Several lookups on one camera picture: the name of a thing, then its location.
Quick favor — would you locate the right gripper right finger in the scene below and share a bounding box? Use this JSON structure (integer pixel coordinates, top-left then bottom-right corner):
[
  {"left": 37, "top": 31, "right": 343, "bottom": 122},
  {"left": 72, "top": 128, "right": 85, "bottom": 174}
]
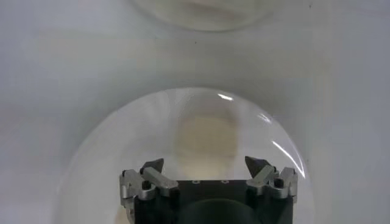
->
[{"left": 245, "top": 156, "right": 299, "bottom": 203}]

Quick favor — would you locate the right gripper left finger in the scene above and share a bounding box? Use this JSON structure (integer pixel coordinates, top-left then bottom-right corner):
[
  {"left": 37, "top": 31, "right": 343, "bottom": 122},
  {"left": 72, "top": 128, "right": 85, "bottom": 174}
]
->
[{"left": 119, "top": 158, "right": 180, "bottom": 214}]

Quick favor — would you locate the white steamed baozi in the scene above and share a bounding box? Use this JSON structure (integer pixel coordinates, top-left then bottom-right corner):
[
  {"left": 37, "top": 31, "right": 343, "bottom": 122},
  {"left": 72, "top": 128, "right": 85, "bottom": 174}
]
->
[{"left": 175, "top": 106, "right": 240, "bottom": 181}]

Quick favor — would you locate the white round plate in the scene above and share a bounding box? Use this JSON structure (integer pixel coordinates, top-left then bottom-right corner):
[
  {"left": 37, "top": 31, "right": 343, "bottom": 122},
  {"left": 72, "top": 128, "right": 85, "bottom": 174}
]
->
[{"left": 53, "top": 87, "right": 316, "bottom": 224}]

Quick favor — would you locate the cream electric cooker base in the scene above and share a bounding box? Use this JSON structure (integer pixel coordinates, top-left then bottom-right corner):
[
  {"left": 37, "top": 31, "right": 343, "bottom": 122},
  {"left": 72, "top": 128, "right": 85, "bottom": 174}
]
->
[{"left": 130, "top": 0, "right": 275, "bottom": 32}]

